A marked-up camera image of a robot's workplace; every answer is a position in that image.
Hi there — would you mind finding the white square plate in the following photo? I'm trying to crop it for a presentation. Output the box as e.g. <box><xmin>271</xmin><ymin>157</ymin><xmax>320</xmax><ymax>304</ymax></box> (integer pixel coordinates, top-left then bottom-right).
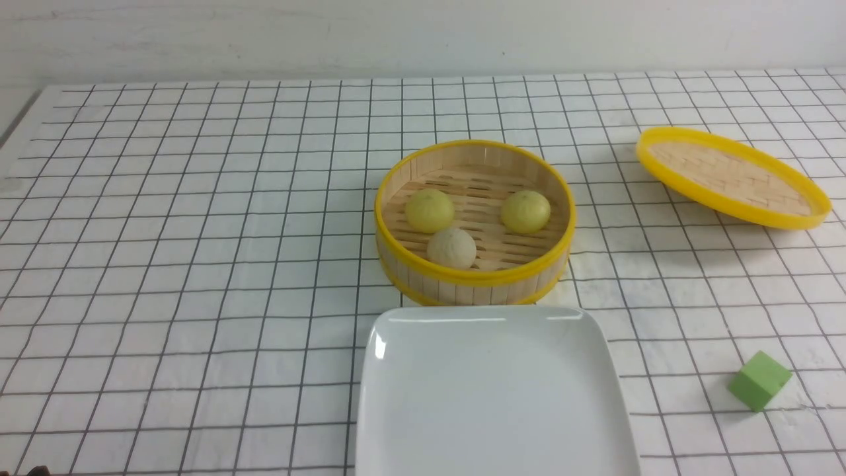
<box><xmin>356</xmin><ymin>305</ymin><xmax>641</xmax><ymax>475</ymax></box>

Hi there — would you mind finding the white grid-pattern tablecloth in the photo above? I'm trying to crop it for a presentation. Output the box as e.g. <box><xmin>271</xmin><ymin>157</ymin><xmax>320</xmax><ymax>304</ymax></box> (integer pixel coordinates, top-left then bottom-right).
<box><xmin>1</xmin><ymin>67</ymin><xmax>844</xmax><ymax>475</ymax></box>

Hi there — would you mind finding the yellow-rimmed bamboo steamer basket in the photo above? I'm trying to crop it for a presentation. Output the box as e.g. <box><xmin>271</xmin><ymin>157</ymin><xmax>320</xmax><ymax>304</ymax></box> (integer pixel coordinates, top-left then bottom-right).
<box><xmin>374</xmin><ymin>139</ymin><xmax>576</xmax><ymax>305</ymax></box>

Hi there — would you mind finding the yellow steamed bun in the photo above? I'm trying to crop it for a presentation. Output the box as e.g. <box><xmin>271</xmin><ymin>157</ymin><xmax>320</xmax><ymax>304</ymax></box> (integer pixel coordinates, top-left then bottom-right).
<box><xmin>500</xmin><ymin>190</ymin><xmax>552</xmax><ymax>234</ymax></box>
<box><xmin>404</xmin><ymin>188</ymin><xmax>455</xmax><ymax>234</ymax></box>

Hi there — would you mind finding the white steamed bun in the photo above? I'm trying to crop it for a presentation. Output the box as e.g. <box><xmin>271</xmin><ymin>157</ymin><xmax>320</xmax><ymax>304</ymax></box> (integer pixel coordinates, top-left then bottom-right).
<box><xmin>426</xmin><ymin>228</ymin><xmax>477</xmax><ymax>269</ymax></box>

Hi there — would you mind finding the yellow-rimmed bamboo steamer lid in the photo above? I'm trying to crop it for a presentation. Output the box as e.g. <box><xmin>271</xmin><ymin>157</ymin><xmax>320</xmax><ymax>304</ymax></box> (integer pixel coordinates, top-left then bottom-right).
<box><xmin>636</xmin><ymin>126</ymin><xmax>833</xmax><ymax>230</ymax></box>

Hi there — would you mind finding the green cube block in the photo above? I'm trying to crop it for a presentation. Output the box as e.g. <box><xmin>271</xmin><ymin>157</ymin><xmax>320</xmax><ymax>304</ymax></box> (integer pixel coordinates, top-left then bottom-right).
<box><xmin>727</xmin><ymin>350</ymin><xmax>794</xmax><ymax>413</ymax></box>

